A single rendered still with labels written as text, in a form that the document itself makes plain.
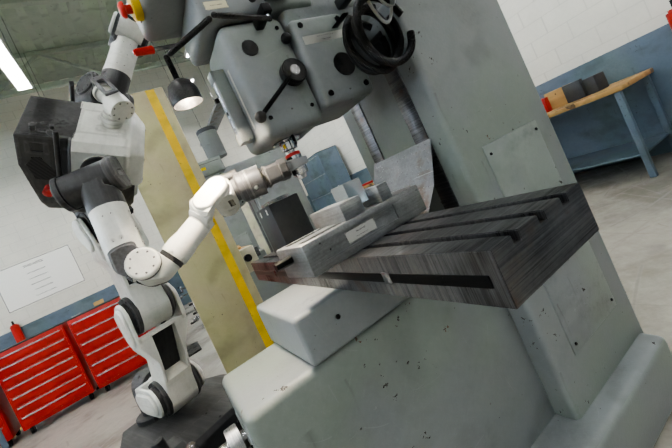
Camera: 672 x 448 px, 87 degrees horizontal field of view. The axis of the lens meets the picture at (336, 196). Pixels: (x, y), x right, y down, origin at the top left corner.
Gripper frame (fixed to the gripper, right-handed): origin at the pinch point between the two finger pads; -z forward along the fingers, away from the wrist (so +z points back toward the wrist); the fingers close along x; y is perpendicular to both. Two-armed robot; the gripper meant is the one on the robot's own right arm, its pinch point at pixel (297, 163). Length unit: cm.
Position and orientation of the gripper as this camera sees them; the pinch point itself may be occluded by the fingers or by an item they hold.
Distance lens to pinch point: 105.4
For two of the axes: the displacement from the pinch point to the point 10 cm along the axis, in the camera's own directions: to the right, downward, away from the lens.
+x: -1.7, 0.5, 9.8
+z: -9.0, 4.1, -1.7
